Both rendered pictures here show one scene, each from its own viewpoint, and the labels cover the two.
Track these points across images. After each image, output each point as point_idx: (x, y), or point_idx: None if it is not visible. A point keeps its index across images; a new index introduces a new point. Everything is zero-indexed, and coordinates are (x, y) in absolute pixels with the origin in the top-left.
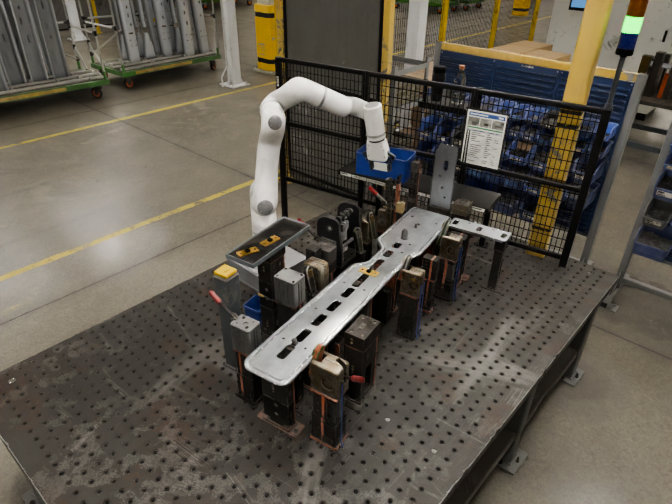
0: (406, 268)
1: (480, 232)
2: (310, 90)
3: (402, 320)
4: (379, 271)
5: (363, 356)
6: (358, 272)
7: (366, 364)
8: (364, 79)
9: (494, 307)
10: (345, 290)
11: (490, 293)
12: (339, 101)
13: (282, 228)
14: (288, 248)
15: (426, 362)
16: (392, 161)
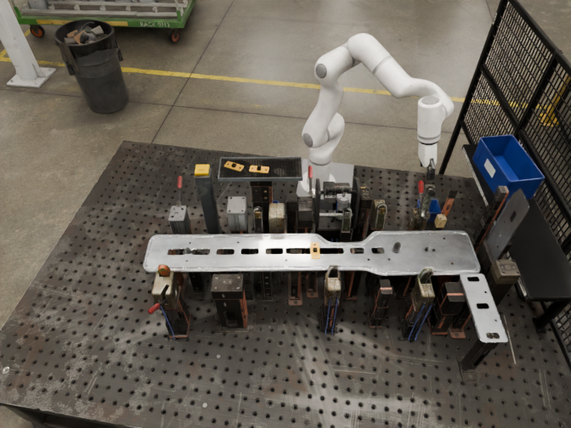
0: (330, 274)
1: (476, 309)
2: (365, 54)
3: (322, 310)
4: (322, 257)
5: (215, 301)
6: (308, 244)
7: (223, 309)
8: (550, 60)
9: (432, 383)
10: (275, 248)
11: (454, 369)
12: (391, 79)
13: (284, 166)
14: (350, 184)
15: (302, 355)
16: (430, 171)
